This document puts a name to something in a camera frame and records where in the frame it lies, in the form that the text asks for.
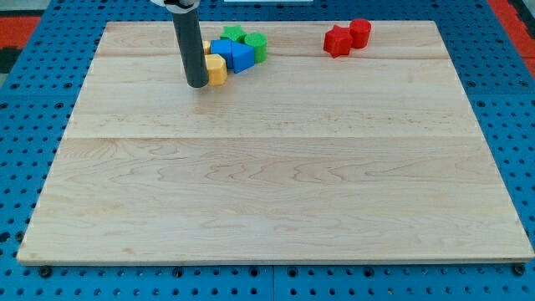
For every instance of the light wooden board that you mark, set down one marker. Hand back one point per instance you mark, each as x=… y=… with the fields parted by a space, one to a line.
x=371 y=158

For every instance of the green cylinder block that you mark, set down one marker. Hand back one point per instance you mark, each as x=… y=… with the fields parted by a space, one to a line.
x=259 y=43

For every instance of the blue cube block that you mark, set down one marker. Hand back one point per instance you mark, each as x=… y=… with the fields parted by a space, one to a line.
x=223 y=47

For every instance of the yellow heart block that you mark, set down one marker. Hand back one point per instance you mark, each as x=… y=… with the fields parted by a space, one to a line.
x=206 y=47

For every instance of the green star block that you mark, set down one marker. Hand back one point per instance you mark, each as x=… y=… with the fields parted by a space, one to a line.
x=234 y=33

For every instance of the red star block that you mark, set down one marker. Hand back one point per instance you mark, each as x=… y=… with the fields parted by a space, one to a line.
x=338 y=41

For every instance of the red cylinder block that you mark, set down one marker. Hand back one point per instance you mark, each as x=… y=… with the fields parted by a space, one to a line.
x=360 y=30

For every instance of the blue triangle block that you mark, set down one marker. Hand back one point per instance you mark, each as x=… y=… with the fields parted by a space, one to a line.
x=243 y=57

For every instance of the yellow hexagon block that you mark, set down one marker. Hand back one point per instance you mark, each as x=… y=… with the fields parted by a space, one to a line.
x=216 y=67

